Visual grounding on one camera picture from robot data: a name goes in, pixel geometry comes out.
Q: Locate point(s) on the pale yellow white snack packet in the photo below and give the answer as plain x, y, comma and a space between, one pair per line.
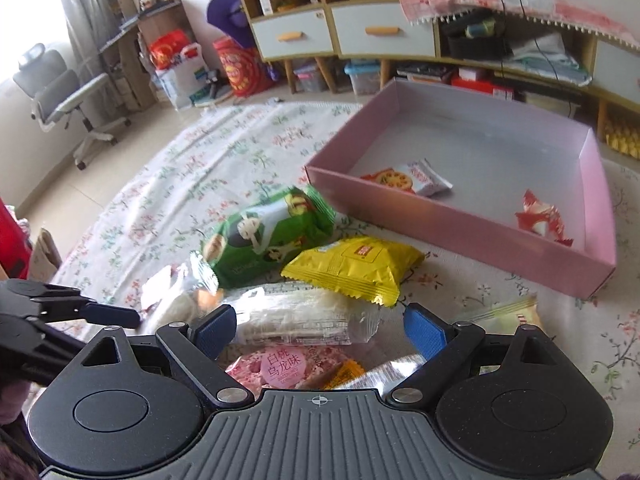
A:
506, 318

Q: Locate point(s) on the wooden white drawer cabinet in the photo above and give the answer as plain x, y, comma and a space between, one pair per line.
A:
285, 30

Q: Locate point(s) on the red cartoon gift bag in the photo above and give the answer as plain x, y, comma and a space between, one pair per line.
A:
244, 68

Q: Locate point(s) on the green snack bag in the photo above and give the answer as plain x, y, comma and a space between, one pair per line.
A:
263, 237

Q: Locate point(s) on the yellow egg tray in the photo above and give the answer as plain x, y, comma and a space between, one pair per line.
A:
623, 139

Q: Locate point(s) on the pizza print snack packet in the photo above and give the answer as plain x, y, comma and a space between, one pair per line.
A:
417, 178

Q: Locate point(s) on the wooden desk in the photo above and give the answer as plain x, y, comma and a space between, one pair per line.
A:
126, 56

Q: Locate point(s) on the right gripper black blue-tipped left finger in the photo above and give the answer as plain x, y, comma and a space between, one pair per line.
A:
194, 349

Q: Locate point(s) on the clear white snack packet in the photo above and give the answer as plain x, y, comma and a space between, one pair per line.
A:
298, 314

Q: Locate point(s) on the yellow snack bag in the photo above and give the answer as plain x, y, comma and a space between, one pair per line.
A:
361, 267

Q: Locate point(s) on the pink peach oolong snack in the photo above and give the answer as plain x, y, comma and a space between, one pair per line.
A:
287, 367

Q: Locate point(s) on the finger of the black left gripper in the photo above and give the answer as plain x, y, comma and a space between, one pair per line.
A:
107, 315

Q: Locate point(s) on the white red shopping bag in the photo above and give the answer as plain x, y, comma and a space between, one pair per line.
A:
180, 68

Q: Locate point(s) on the grey office chair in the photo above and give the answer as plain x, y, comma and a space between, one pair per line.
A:
57, 93

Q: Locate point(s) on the clear rice cracker packet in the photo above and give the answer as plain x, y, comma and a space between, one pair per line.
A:
179, 294

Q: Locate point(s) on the pink cloth on cabinet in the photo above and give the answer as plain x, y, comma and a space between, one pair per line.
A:
573, 14

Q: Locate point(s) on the clear plastic storage bin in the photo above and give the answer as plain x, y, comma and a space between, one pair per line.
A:
364, 76

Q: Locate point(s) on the red white candy packet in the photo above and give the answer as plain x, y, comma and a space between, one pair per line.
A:
542, 219

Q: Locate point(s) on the pink cardboard box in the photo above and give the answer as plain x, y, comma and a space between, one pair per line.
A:
492, 151

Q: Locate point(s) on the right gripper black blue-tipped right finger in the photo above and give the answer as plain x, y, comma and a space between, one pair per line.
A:
446, 348

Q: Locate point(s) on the purple plush toy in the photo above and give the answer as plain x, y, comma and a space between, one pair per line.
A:
229, 17

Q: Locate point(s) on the orange silver snack packet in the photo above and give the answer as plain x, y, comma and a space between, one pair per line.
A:
383, 378

